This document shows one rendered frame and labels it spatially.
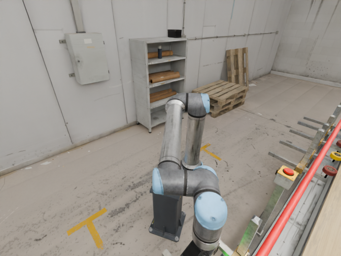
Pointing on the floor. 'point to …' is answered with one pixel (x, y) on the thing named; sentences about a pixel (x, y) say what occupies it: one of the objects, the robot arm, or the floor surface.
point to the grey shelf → (139, 66)
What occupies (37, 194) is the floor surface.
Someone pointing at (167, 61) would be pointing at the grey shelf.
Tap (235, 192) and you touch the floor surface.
